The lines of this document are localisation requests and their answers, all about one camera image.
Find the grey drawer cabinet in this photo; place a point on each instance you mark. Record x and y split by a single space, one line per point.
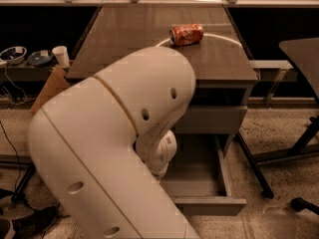
224 76

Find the black shoe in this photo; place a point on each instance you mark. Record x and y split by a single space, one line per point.
29 226

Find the orange soda can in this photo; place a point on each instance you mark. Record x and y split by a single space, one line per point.
187 34

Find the black left stand leg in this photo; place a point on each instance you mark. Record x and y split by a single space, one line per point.
19 194

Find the blue bowl right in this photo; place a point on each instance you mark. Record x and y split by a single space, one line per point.
40 58

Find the blue bowl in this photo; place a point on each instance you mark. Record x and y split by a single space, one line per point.
40 58
14 55

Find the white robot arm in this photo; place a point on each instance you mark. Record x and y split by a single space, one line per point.
101 145

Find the grey low shelf left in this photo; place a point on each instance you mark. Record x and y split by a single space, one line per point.
26 73

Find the black caster foot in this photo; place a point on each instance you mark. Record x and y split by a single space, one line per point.
300 204

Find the white paper cup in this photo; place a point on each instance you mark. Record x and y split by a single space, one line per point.
61 54

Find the grey drawer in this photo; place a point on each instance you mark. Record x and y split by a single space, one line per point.
211 119
197 179

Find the black right stand leg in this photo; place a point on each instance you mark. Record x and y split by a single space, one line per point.
266 190

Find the brown cardboard box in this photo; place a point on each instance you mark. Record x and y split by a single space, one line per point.
55 84

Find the black stand leg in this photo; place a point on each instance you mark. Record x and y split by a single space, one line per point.
266 190
19 194

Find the grey low shelf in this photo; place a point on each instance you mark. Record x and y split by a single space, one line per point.
26 73
277 70

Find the blue bowl left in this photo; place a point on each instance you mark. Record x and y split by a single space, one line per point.
14 55

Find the grey low shelf right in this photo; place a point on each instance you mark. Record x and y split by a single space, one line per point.
277 70

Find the grey top drawer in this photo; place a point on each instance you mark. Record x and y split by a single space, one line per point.
211 119

